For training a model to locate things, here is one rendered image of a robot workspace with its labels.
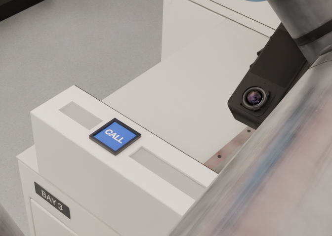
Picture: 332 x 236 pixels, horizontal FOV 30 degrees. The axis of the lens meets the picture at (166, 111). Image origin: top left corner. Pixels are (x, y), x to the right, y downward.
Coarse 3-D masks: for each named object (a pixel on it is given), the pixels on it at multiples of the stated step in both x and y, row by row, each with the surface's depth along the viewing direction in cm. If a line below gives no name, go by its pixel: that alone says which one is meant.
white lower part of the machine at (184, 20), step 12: (168, 0) 155; (180, 0) 153; (168, 12) 158; (180, 12) 155; (192, 12) 152; (204, 12) 150; (216, 12) 148; (168, 24) 160; (180, 24) 157; (192, 24) 154; (204, 24) 152; (216, 24) 149; (240, 24) 144; (168, 36) 162; (180, 36) 159; (192, 36) 156; (168, 48) 165; (180, 48) 162
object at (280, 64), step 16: (288, 32) 59; (272, 48) 59; (288, 48) 58; (256, 64) 59; (272, 64) 58; (288, 64) 58; (304, 64) 57; (256, 80) 58; (272, 80) 57; (288, 80) 57; (240, 96) 58; (256, 96) 57; (272, 96) 57; (240, 112) 57; (256, 112) 56; (256, 128) 57
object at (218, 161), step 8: (248, 128) 112; (240, 136) 110; (248, 136) 110; (232, 144) 109; (240, 144) 109; (224, 152) 107; (232, 152) 107; (208, 160) 105; (216, 160) 105; (224, 160) 106; (216, 168) 105
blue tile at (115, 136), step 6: (108, 126) 94; (114, 126) 94; (120, 126) 94; (102, 132) 93; (108, 132) 93; (114, 132) 93; (120, 132) 93; (126, 132) 93; (102, 138) 92; (108, 138) 92; (114, 138) 92; (120, 138) 92; (126, 138) 92; (108, 144) 91; (114, 144) 91; (120, 144) 91
